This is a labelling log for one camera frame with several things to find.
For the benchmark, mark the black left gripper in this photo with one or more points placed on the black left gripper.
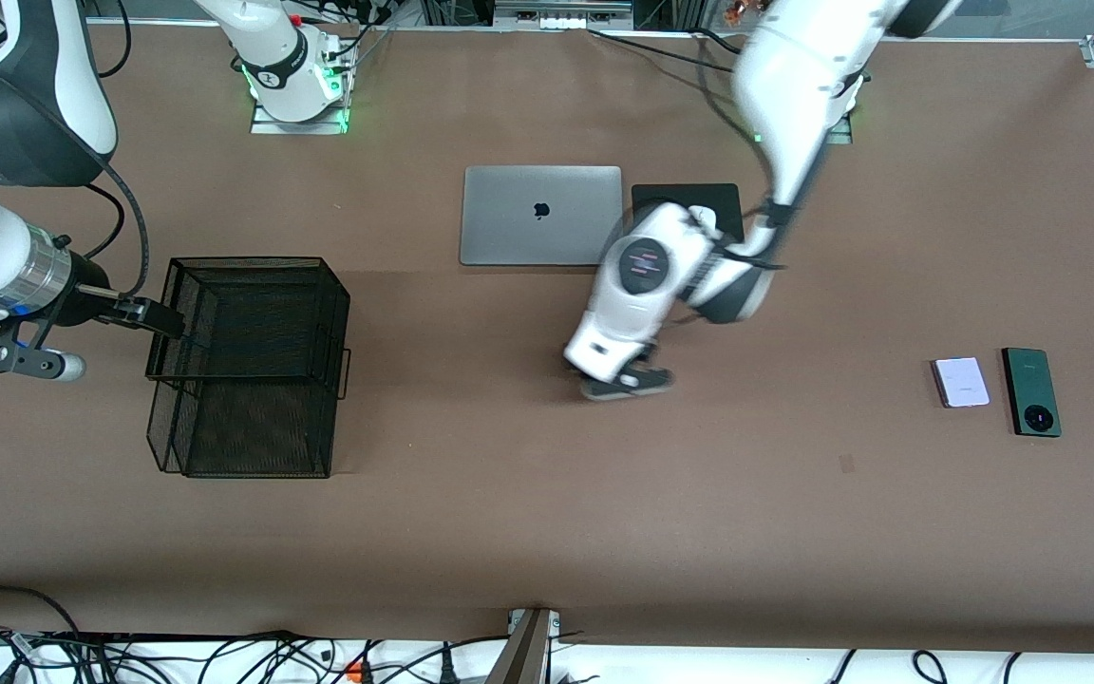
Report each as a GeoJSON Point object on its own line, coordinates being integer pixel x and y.
{"type": "Point", "coordinates": [644, 354]}

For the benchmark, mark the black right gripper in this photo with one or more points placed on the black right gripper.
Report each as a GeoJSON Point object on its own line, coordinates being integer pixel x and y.
{"type": "Point", "coordinates": [88, 293]}

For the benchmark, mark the white lilac flip phone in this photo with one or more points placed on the white lilac flip phone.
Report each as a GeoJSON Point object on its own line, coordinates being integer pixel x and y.
{"type": "Point", "coordinates": [963, 382]}

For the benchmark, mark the dark green tall smartphone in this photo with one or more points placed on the dark green tall smartphone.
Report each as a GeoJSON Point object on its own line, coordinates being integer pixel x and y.
{"type": "Point", "coordinates": [1031, 389]}

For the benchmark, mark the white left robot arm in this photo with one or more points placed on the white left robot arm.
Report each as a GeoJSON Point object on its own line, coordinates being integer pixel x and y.
{"type": "Point", "coordinates": [794, 76]}

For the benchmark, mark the white computer mouse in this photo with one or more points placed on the white computer mouse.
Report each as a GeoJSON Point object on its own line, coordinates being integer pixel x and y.
{"type": "Point", "coordinates": [704, 217]}

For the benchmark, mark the black mouse pad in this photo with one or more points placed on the black mouse pad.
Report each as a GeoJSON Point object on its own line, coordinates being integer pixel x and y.
{"type": "Point", "coordinates": [666, 195]}

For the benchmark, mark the silver closed laptop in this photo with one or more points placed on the silver closed laptop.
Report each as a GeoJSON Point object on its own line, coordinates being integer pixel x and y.
{"type": "Point", "coordinates": [528, 237]}

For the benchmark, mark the black power strip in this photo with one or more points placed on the black power strip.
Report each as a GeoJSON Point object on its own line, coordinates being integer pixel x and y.
{"type": "Point", "coordinates": [177, 636]}

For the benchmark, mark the white power strip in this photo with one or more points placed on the white power strip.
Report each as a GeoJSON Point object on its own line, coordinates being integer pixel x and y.
{"type": "Point", "coordinates": [561, 17]}

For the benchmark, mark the small copper coloured object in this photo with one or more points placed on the small copper coloured object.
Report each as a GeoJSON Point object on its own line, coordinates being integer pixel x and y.
{"type": "Point", "coordinates": [735, 11]}

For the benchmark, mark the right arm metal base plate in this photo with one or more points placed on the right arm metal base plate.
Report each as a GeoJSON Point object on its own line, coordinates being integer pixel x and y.
{"type": "Point", "coordinates": [267, 126]}

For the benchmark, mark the aluminium camera post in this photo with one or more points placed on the aluminium camera post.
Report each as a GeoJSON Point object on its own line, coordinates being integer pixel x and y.
{"type": "Point", "coordinates": [523, 655]}

